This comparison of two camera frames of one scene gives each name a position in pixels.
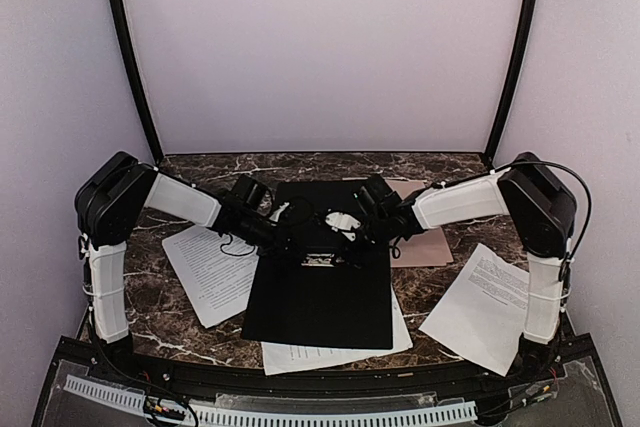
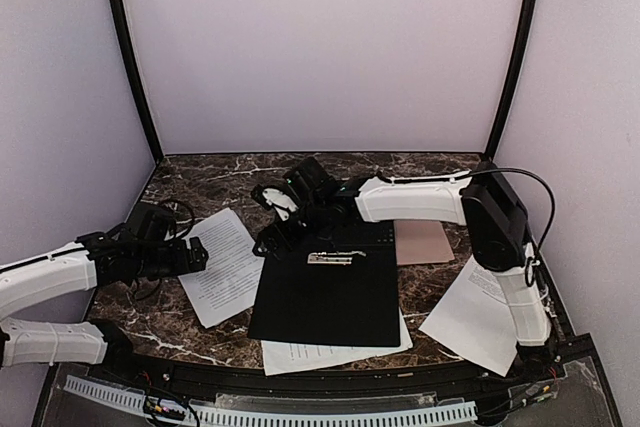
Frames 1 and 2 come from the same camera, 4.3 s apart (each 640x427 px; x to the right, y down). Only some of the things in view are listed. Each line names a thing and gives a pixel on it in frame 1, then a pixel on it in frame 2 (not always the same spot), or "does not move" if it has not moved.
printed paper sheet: x=482 y=310 does not move
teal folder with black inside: x=320 y=286 does not move
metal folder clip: x=321 y=260 does not move
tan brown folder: x=428 y=248 does not move
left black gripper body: x=288 y=248 to x=188 y=255
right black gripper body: x=361 y=235 to x=286 y=226
